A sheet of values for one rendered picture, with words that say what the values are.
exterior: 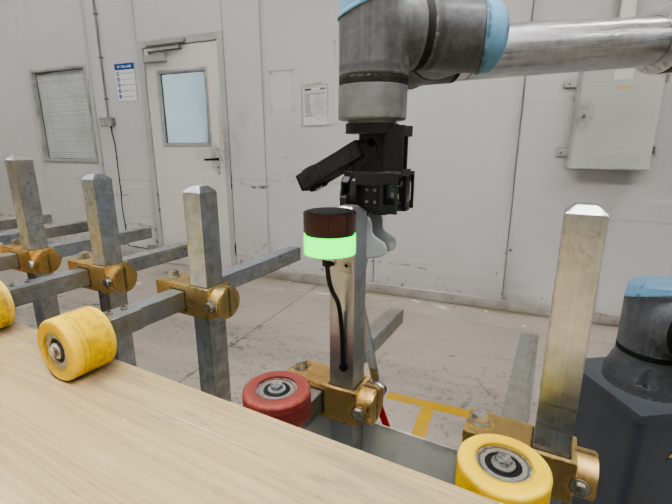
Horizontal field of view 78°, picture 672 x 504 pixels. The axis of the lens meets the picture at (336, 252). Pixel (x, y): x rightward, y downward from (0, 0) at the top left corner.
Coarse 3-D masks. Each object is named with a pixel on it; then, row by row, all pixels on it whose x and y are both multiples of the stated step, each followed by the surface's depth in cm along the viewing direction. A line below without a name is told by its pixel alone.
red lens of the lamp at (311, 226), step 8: (304, 216) 46; (312, 216) 44; (320, 216) 44; (328, 216) 44; (336, 216) 44; (344, 216) 44; (352, 216) 45; (304, 224) 46; (312, 224) 44; (320, 224) 44; (328, 224) 44; (336, 224) 44; (344, 224) 44; (352, 224) 45; (304, 232) 46; (312, 232) 45; (320, 232) 44; (328, 232) 44; (336, 232) 44; (344, 232) 45; (352, 232) 46
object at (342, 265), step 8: (312, 208) 48; (320, 208) 48; (328, 208) 48; (336, 208) 48; (344, 208) 48; (352, 256) 50; (328, 264) 47; (336, 264) 51; (344, 264) 50; (352, 264) 50; (328, 272) 48; (344, 272) 51; (352, 272) 50; (328, 280) 48; (336, 296) 50; (336, 304) 51; (344, 352) 53; (344, 360) 53; (344, 368) 54
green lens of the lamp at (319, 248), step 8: (304, 240) 46; (312, 240) 45; (320, 240) 44; (328, 240) 44; (336, 240) 44; (344, 240) 45; (352, 240) 46; (304, 248) 47; (312, 248) 45; (320, 248) 45; (328, 248) 44; (336, 248) 45; (344, 248) 45; (352, 248) 46; (312, 256) 45; (320, 256) 45; (328, 256) 45; (336, 256) 45; (344, 256) 45
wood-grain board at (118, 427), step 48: (0, 336) 63; (0, 384) 50; (48, 384) 50; (96, 384) 50; (144, 384) 50; (0, 432) 42; (48, 432) 42; (96, 432) 42; (144, 432) 42; (192, 432) 42; (240, 432) 42; (288, 432) 42; (0, 480) 36; (48, 480) 36; (96, 480) 36; (144, 480) 36; (192, 480) 36; (240, 480) 36; (288, 480) 36; (336, 480) 36; (384, 480) 36; (432, 480) 36
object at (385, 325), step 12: (384, 312) 82; (396, 312) 82; (372, 324) 77; (384, 324) 77; (396, 324) 81; (372, 336) 72; (384, 336) 76; (312, 396) 55; (312, 408) 54; (312, 420) 54
